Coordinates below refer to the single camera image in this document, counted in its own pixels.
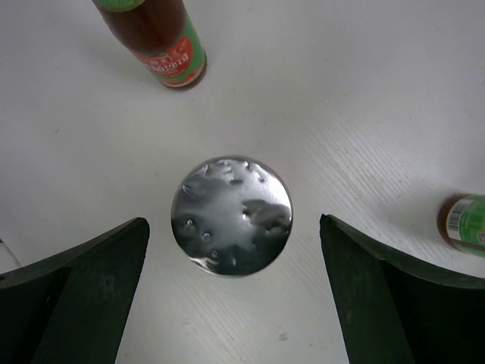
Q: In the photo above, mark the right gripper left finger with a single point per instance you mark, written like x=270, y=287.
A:
x=72, y=307

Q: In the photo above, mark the green red sauce bottle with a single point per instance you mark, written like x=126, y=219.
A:
x=460, y=222
x=160, y=34

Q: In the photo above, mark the silver lid shaker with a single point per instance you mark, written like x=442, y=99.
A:
x=232, y=216

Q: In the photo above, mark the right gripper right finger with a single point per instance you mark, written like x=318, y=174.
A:
x=395, y=308

